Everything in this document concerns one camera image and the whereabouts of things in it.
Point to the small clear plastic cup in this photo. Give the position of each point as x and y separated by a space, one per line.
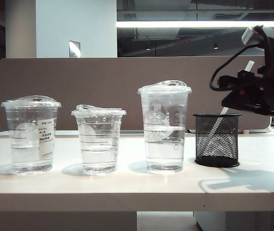
98 149

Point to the grey cabinet under table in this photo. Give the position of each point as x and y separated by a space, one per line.
235 222

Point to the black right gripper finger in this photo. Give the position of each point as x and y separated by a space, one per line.
250 99
245 81

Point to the white paper straw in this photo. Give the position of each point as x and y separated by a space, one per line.
249 66

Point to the silver wall sign plate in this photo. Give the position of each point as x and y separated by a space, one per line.
74 49

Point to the long ceiling light strip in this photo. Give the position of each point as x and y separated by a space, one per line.
175 24

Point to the clear cup with white label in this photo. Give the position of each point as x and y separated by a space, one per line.
31 144

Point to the black mesh pen holder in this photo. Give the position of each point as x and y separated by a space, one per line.
204 144

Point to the tall clear plastic cup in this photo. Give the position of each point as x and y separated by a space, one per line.
165 149

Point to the black ceiling spot lamp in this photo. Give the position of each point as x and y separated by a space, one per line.
148 47
215 46

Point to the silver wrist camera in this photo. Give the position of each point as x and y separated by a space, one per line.
251 35

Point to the brown desk partition panel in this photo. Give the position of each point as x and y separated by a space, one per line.
103 79

